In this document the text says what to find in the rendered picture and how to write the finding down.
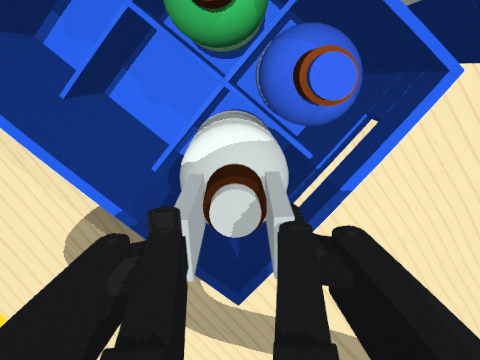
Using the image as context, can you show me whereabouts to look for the dark blue bottle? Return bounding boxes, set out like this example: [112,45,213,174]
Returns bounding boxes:
[255,22,363,126]

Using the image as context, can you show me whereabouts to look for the blue crate with dividers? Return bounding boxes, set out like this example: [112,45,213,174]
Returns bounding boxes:
[401,0,480,64]
[0,0,464,306]

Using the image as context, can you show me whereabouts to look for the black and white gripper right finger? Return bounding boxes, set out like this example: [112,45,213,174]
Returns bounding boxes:
[265,171,480,360]

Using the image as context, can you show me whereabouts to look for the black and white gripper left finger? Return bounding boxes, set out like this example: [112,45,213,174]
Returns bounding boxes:
[0,174,206,360]

